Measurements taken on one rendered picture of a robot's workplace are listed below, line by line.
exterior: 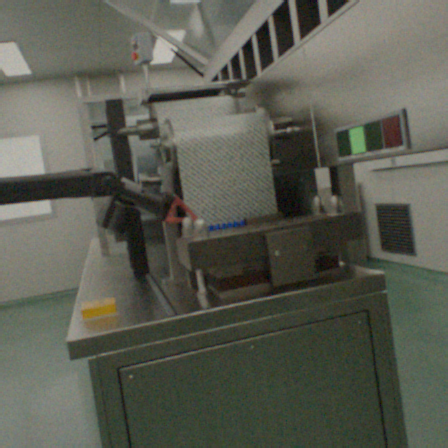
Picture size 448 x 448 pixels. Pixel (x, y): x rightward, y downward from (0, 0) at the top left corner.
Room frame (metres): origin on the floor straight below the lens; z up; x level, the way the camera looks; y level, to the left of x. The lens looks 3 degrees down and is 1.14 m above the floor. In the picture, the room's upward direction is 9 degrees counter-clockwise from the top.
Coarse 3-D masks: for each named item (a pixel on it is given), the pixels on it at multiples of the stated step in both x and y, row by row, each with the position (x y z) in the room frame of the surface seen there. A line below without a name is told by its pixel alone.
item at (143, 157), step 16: (96, 112) 2.17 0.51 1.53; (128, 112) 2.20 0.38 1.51; (144, 112) 2.22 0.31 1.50; (96, 144) 2.16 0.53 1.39; (144, 144) 2.21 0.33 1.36; (96, 160) 2.16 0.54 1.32; (112, 160) 2.17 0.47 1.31; (144, 160) 2.21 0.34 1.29; (160, 192) 2.22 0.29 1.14; (144, 224) 2.20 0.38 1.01; (160, 224) 2.21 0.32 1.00; (112, 240) 2.16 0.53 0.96; (160, 240) 2.21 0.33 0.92
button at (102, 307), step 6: (96, 300) 1.08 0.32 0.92; (102, 300) 1.07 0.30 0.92; (108, 300) 1.06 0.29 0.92; (114, 300) 1.06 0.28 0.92; (84, 306) 1.03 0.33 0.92; (90, 306) 1.02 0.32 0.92; (96, 306) 1.02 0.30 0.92; (102, 306) 1.02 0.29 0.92; (108, 306) 1.02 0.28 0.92; (114, 306) 1.02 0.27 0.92; (84, 312) 1.01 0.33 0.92; (90, 312) 1.01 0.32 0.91; (96, 312) 1.01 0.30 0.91; (102, 312) 1.02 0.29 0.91; (108, 312) 1.02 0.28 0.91; (114, 312) 1.02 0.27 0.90; (84, 318) 1.01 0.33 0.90
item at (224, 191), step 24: (192, 168) 1.21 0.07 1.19; (216, 168) 1.22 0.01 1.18; (240, 168) 1.24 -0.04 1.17; (264, 168) 1.25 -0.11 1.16; (192, 192) 1.21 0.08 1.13; (216, 192) 1.22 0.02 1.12; (240, 192) 1.24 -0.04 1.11; (264, 192) 1.25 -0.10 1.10; (216, 216) 1.22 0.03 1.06; (240, 216) 1.23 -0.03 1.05
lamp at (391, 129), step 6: (384, 120) 0.89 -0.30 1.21; (390, 120) 0.87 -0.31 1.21; (396, 120) 0.86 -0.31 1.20; (384, 126) 0.89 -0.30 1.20; (390, 126) 0.88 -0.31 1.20; (396, 126) 0.86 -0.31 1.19; (384, 132) 0.90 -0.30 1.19; (390, 132) 0.88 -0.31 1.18; (396, 132) 0.86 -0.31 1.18; (384, 138) 0.90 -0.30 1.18; (390, 138) 0.88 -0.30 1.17; (396, 138) 0.86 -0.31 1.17; (390, 144) 0.88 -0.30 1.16; (396, 144) 0.87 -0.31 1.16
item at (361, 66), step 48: (384, 0) 0.86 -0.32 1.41; (432, 0) 0.75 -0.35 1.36; (336, 48) 1.04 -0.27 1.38; (384, 48) 0.88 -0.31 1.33; (432, 48) 0.76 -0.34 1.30; (288, 96) 1.32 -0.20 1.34; (336, 96) 1.06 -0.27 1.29; (384, 96) 0.89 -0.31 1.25; (432, 96) 0.77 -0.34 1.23; (288, 144) 1.36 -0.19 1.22; (432, 144) 0.78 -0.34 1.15
